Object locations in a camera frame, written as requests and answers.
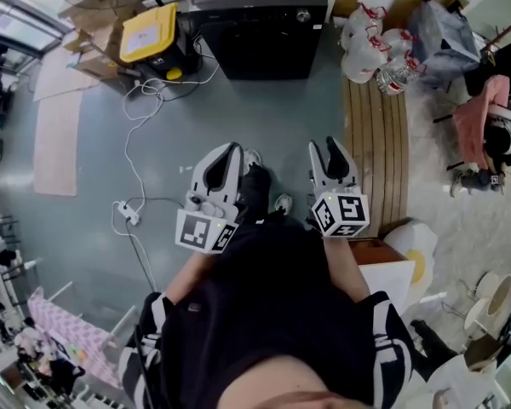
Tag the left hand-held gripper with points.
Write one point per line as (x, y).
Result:
(196, 228)

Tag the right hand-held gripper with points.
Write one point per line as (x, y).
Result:
(342, 213)

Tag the black washing machine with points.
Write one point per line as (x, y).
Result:
(255, 45)

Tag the silver washing machine dial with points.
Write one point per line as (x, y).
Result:
(303, 15)

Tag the person's left forearm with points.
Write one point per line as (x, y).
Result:
(191, 275)

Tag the person's right forearm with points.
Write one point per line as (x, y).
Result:
(345, 266)

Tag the person's white left shoe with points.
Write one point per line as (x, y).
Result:
(252, 157)

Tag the person's white shoe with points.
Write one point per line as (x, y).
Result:
(283, 203)
(252, 157)

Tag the person's black trouser legs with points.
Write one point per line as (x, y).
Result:
(253, 194)

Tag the wooden slatted bench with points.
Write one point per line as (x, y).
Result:
(377, 156)

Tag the person's white right shoe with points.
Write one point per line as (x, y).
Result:
(283, 203)

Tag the white power strip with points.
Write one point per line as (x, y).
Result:
(128, 212)

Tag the clear plastic bottle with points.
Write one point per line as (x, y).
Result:
(394, 77)

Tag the egg shaped cushion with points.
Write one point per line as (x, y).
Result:
(417, 249)

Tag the white cabinet with brown top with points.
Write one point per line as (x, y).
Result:
(387, 275)

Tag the person's black striped shirt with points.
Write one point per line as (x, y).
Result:
(272, 313)

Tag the black bin with yellow lid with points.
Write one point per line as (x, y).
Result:
(149, 32)

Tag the pink floor mat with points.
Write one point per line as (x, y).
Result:
(56, 143)

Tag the blue fabric bag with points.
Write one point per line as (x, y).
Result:
(445, 41)

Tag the stack of cardboard boxes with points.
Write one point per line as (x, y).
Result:
(100, 24)

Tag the round white stool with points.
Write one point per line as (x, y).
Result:
(489, 305)

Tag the brown coat stand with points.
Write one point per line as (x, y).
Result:
(504, 32)

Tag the pink patterned drying rack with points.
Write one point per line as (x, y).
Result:
(68, 335)

